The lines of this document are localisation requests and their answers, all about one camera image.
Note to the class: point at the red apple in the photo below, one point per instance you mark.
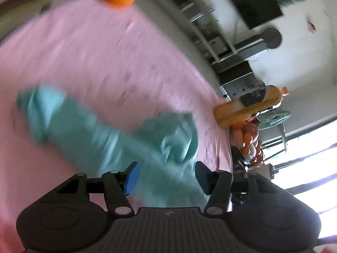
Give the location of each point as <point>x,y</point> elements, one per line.
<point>251,130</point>

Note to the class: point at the small orange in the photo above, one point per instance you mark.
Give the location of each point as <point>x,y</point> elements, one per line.
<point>247,138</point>

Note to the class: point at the pink bedsheet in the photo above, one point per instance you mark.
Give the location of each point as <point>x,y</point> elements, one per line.
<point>105,52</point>

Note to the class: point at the black cabinet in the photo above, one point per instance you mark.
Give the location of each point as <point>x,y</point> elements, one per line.
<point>234,71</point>

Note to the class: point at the black round fan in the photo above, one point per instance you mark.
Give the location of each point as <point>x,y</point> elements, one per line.
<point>272,38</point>

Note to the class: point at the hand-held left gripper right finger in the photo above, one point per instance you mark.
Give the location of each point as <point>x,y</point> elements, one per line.
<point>202,176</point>

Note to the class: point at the teal clothes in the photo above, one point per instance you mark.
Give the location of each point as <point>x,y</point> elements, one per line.
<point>87,142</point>

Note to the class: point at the orange snack bag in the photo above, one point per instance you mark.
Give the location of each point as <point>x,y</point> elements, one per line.
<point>247,105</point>

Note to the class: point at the black window frame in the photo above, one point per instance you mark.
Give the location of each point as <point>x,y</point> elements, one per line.
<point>295,147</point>

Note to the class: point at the black television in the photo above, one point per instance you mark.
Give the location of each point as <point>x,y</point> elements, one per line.
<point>250,1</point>

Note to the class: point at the green fan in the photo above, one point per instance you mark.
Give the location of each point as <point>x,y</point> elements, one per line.
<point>274,118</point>

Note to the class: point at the white low shelf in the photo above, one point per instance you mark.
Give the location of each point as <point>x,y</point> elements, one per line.
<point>200,18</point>

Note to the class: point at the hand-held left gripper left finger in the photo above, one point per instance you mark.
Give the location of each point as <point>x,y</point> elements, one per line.
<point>132,176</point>

